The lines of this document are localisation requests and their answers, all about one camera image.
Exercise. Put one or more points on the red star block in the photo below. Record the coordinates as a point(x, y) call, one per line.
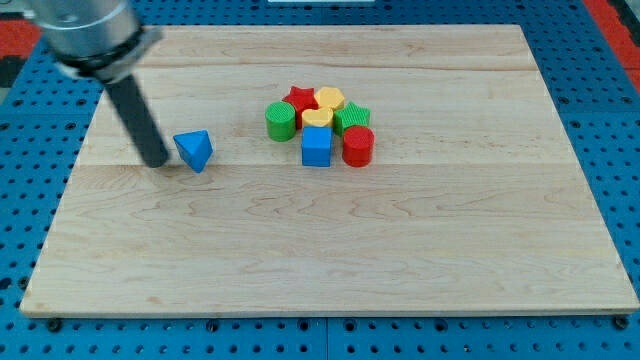
point(301, 99)

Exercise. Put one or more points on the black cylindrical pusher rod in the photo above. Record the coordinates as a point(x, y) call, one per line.
point(133, 111)

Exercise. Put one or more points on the light wooden board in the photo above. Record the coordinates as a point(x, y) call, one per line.
point(474, 203)

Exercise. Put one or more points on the green cylinder block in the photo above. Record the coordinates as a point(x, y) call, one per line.
point(280, 120)

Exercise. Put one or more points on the red cylinder block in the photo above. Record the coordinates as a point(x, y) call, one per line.
point(358, 144)

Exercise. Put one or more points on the green star block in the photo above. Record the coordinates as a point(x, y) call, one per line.
point(351, 115)

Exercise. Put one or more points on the yellow hexagon block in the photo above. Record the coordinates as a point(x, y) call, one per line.
point(330, 97)

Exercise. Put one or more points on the blue cube block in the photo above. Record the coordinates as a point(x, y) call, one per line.
point(316, 146)

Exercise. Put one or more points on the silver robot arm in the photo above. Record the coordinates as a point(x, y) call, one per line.
point(104, 40)

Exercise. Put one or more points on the blue triangle block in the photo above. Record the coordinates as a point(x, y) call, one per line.
point(194, 148)

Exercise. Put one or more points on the yellow heart block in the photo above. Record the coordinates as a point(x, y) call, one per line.
point(322, 117)

